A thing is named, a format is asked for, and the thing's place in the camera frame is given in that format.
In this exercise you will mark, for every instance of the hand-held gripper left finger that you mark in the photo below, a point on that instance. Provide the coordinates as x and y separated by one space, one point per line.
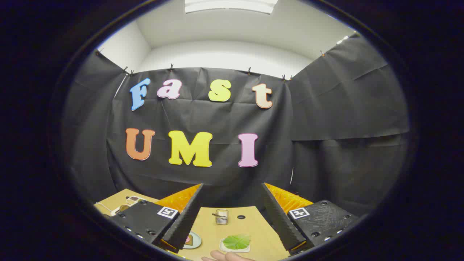
186 221

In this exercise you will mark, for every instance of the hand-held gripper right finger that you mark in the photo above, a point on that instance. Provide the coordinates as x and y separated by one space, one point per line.
282 224

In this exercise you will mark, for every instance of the green lettuce leaf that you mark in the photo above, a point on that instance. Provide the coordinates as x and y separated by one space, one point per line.
236 241

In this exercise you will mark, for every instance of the pale green plate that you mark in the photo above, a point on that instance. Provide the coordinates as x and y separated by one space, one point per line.
197 242

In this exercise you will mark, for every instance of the small white dish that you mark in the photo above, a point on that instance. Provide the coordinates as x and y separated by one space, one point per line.
226 250

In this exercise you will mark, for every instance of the white toaster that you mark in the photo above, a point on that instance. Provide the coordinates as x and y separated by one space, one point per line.
116 211

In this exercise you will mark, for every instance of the ceiling light panel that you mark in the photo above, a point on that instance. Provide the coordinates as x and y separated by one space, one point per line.
230 5

